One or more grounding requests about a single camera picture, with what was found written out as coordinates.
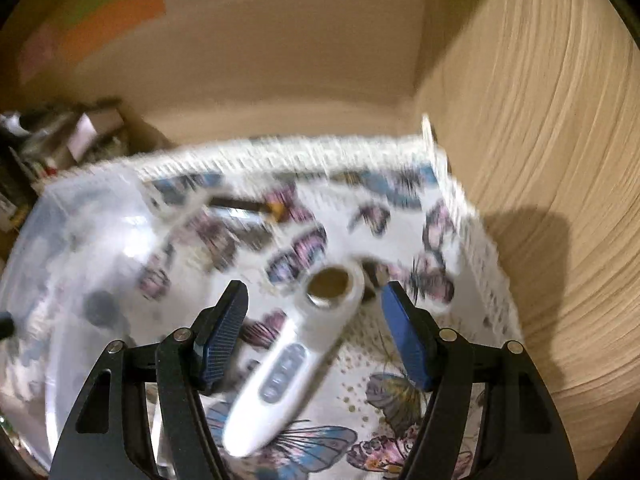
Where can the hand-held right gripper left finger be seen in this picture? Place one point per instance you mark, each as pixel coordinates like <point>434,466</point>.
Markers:
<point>222,340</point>

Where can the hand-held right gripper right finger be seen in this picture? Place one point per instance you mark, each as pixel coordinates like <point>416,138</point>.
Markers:
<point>405,340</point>

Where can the white handheld massager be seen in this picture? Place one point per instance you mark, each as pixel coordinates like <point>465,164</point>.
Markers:
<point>285,365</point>

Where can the dark slim stick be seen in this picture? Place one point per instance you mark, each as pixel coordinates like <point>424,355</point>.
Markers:
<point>250,206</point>

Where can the clear plastic container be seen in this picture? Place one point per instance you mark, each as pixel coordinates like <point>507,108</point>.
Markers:
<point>100,240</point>

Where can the butterfly print tablecloth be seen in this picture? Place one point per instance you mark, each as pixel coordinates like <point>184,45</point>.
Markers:
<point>350,390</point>

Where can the stack of papers and boxes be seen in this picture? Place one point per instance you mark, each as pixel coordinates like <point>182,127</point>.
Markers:
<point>107,130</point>

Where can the pale pink card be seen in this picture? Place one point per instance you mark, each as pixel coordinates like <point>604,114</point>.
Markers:
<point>82,132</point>

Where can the pink sticky note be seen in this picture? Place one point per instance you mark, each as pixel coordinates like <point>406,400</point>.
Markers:
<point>37,52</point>

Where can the orange sticky note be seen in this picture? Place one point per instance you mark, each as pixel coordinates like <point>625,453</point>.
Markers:
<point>115,15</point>

